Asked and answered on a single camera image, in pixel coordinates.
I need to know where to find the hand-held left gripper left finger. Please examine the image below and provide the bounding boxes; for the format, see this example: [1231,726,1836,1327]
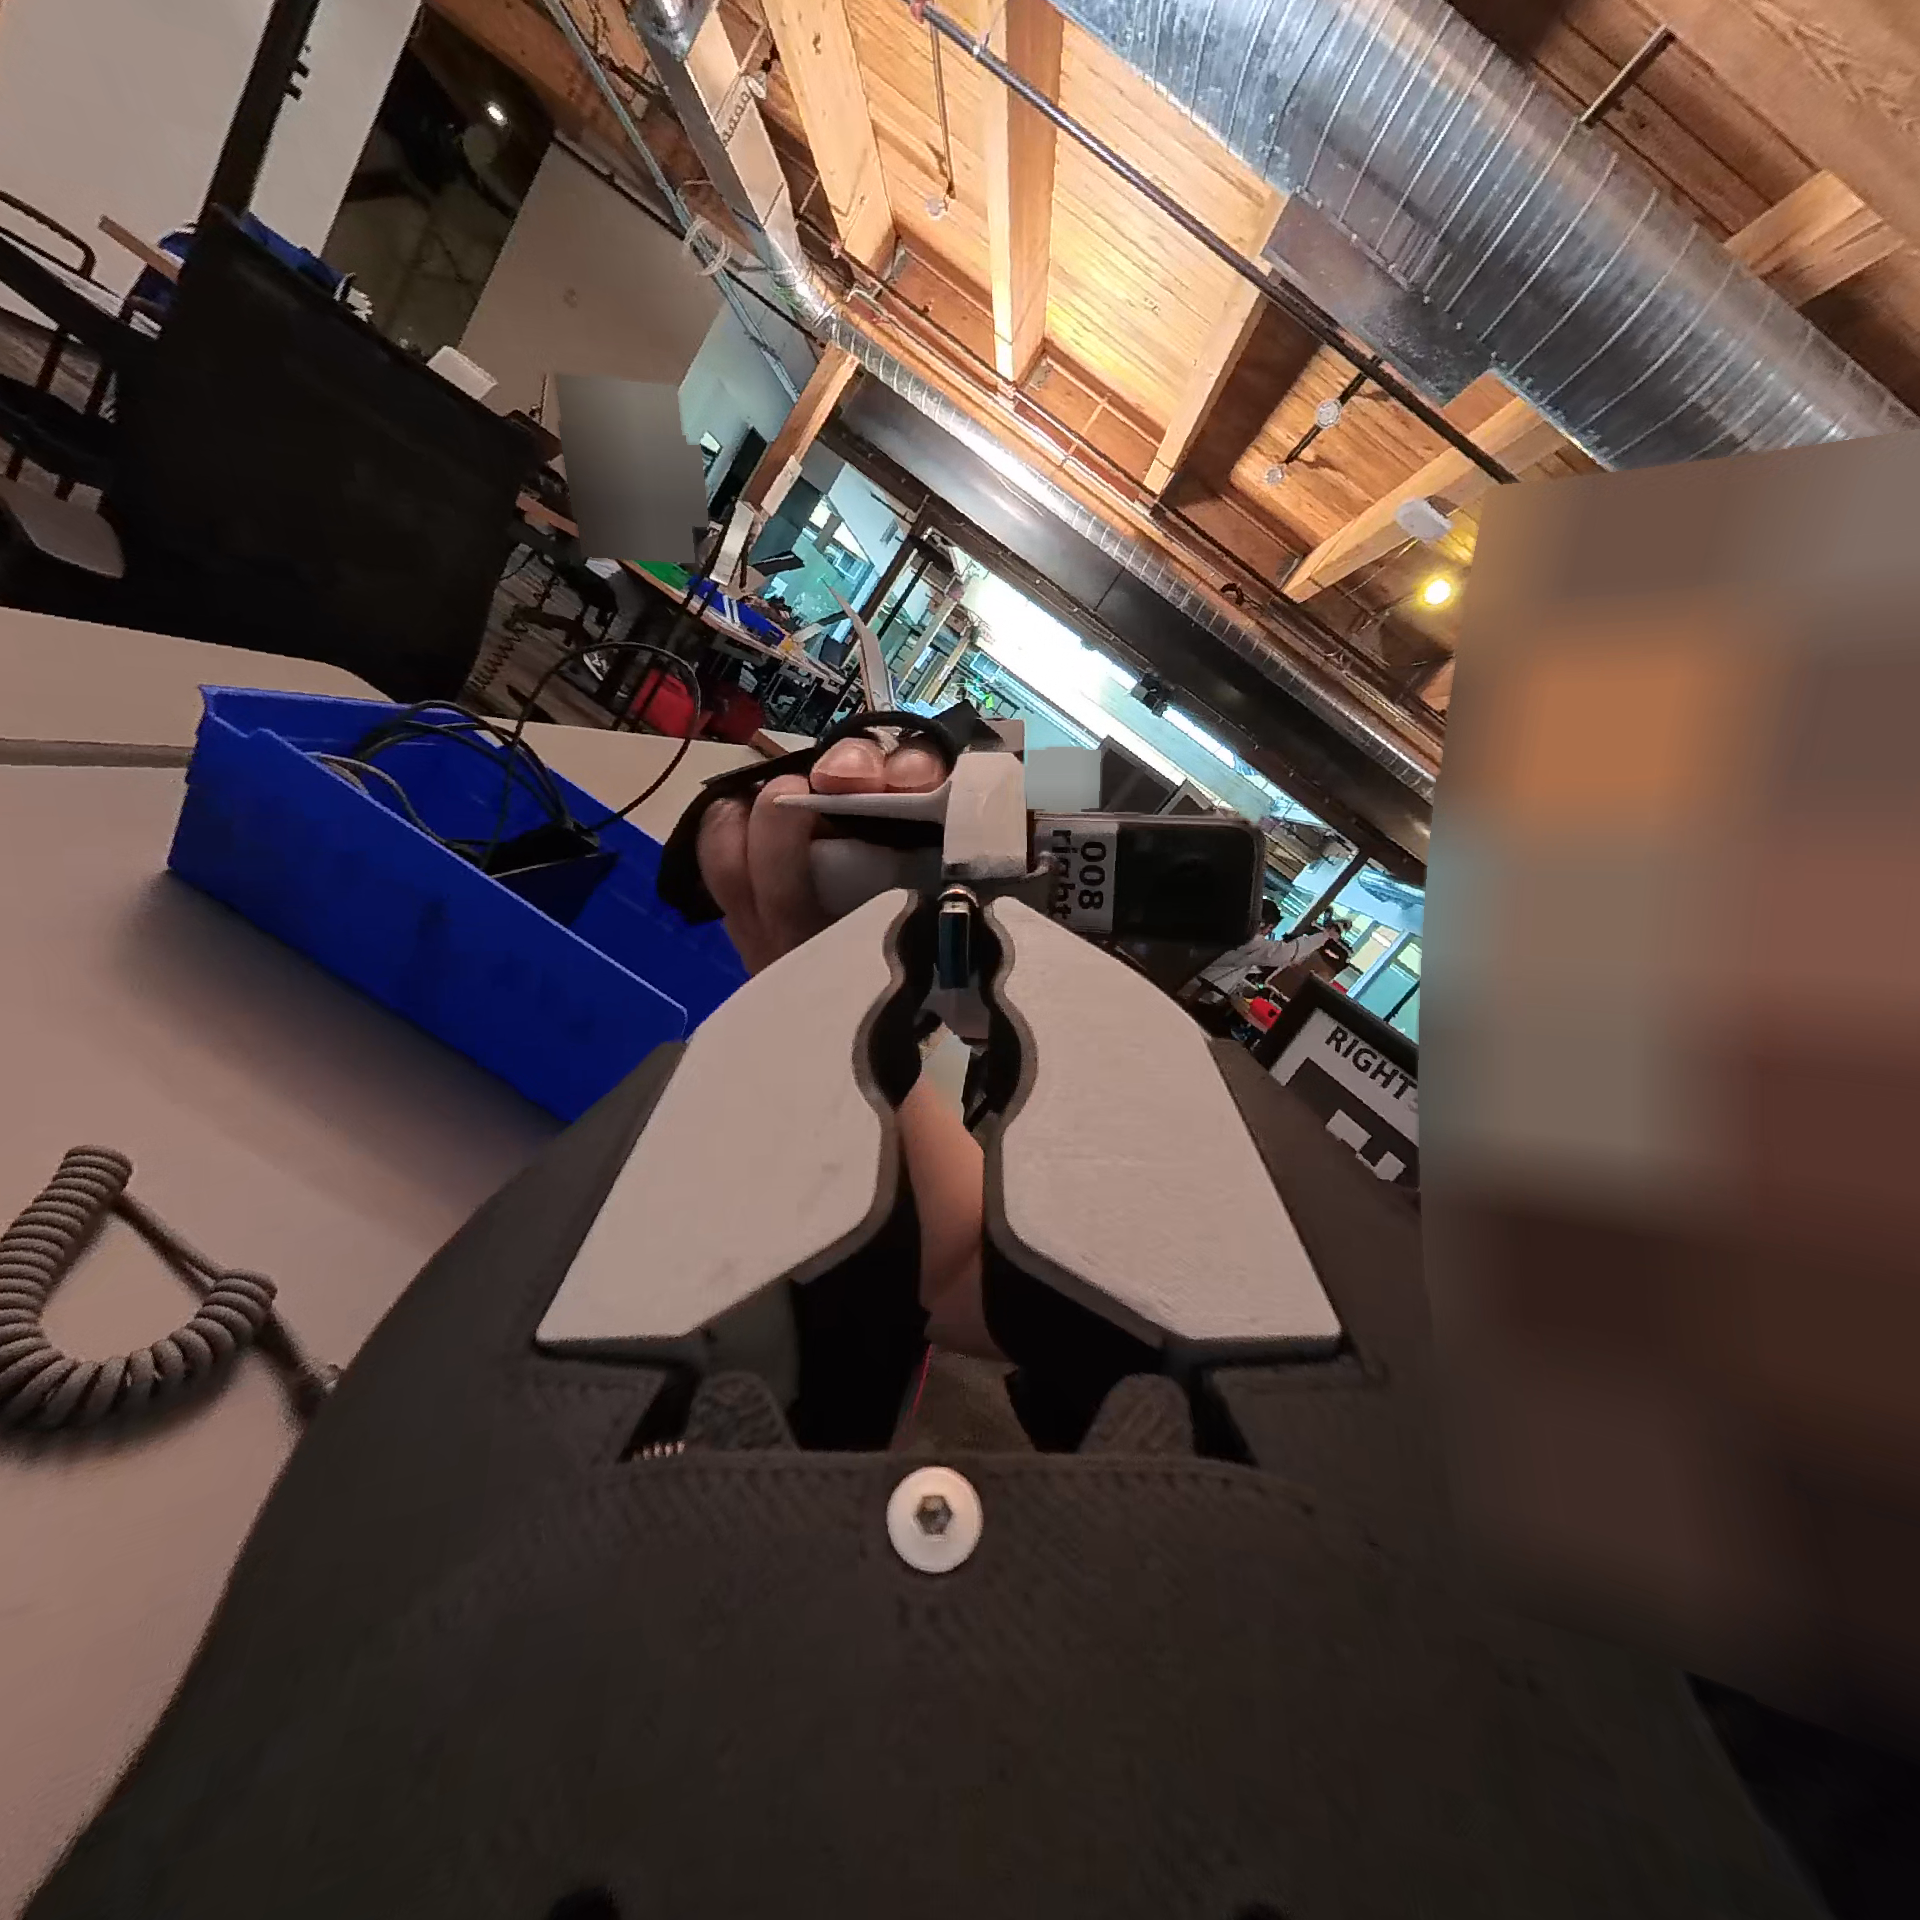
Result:
[536,886,921,1348]

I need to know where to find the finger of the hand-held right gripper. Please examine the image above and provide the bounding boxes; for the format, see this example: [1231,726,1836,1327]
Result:
[943,717,1041,891]

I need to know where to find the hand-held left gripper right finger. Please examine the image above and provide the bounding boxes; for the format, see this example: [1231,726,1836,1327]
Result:
[976,895,1346,1352]

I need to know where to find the small blue usb connector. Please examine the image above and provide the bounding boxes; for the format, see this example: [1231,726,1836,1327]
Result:
[923,883,1004,1052]

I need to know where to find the blue plastic bin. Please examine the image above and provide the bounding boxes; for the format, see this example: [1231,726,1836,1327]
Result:
[168,682,753,1125]

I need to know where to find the grey cable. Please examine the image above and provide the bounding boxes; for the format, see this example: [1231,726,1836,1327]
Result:
[0,1147,338,1430]

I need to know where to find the person's right forearm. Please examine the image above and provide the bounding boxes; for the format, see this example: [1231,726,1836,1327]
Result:
[900,1071,993,1357]

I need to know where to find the person's right hand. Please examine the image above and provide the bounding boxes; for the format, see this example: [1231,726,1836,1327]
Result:
[713,741,946,980]

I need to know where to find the black white printed sign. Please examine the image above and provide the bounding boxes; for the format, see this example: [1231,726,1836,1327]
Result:
[1269,972,1423,1192]

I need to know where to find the black partition cabinet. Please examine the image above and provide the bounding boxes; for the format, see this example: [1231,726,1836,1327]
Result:
[120,206,538,703]

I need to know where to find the tangle of black cables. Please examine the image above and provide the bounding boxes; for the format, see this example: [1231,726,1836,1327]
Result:
[320,642,706,920]

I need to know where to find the slim silver air duct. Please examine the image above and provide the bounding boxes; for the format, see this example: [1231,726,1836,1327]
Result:
[629,0,1441,797]

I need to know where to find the large silver air duct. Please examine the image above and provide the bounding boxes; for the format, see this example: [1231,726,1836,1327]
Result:
[1051,0,1920,470]

